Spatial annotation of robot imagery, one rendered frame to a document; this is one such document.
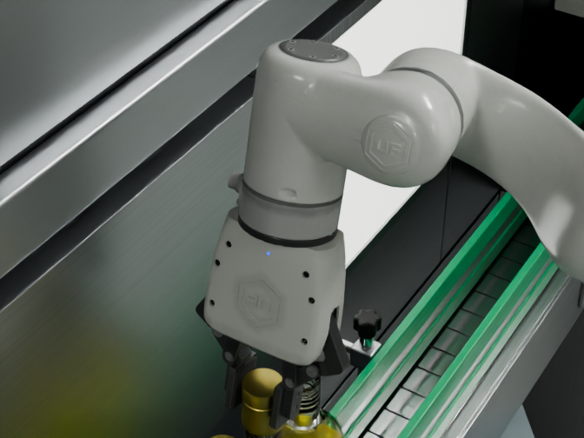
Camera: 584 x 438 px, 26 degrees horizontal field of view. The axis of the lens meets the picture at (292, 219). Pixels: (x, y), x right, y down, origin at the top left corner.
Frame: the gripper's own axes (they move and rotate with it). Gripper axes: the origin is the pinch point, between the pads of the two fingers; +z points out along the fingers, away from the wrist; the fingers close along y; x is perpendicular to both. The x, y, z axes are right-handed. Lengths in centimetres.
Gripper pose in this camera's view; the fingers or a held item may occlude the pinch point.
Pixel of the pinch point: (262, 390)
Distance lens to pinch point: 102.0
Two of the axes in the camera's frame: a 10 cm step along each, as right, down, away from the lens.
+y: 8.6, 3.2, -4.0
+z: -1.3, 8.9, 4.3
